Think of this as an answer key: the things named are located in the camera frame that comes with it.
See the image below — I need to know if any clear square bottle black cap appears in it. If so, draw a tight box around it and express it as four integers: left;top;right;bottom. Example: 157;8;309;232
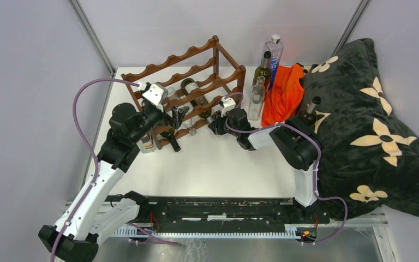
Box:
137;132;157;154

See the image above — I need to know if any brown wooden wine rack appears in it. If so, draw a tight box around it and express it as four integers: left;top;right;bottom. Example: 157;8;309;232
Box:
121;35;247;150

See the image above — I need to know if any small clear glass bottle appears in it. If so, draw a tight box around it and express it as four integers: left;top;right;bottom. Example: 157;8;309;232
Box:
248;76;265;121

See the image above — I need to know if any aluminium corner post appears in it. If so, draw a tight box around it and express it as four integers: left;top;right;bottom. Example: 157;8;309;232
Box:
68;0;116;76
332;0;372;55

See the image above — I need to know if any dark wine bottle silver neck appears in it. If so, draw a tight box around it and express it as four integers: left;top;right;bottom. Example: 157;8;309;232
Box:
252;51;272;89

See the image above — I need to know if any tall clear glass bottle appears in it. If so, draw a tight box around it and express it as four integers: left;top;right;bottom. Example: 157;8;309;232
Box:
166;86;198;137

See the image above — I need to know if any dark wine bottle brown label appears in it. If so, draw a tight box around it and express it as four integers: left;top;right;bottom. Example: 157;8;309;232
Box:
297;96;322;127

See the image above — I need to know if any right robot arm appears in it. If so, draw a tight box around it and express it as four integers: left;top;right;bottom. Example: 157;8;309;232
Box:
209;108;322;223

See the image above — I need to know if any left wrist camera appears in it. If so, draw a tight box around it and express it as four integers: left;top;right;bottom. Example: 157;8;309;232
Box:
140;83;168;112

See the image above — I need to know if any blue square glass bottle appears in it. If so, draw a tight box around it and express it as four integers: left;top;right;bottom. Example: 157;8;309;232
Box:
264;34;284;90

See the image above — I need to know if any orange cloth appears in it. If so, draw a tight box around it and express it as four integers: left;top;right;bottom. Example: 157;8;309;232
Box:
261;63;304;127

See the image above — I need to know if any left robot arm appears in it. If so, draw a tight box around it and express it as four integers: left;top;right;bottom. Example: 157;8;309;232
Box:
38;102;189;261

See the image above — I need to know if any dark green wine bottle labelled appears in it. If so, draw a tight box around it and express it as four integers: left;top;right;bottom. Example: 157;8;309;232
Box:
160;127;181;152

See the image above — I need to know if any right aluminium corner post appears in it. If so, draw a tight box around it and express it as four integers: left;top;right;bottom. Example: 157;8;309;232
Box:
332;0;372;55

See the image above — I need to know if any black floral blanket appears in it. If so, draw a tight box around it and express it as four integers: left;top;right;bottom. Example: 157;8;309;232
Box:
300;38;419;220

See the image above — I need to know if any left aluminium corner post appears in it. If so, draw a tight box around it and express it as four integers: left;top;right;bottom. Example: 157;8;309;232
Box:
68;0;116;76

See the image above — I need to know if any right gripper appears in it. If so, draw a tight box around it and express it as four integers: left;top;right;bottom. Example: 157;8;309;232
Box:
208;109;240;138

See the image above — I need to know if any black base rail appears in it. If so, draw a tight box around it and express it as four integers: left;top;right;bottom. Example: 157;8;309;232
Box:
131;195;330;239

